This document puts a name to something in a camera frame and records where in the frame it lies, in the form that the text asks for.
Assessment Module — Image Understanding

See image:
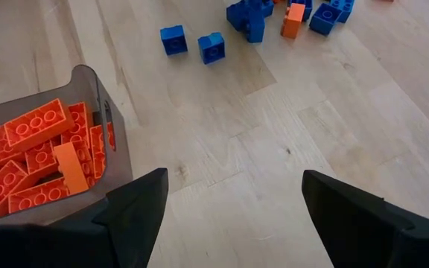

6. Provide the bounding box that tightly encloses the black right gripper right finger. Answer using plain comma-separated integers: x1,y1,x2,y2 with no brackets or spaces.
302,170,416,268

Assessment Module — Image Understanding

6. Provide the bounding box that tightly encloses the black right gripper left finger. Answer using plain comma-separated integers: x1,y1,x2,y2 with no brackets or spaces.
93,167,170,268

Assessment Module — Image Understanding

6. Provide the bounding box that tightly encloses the transparent grey plastic bin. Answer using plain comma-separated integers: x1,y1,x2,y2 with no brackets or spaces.
0,64,134,227

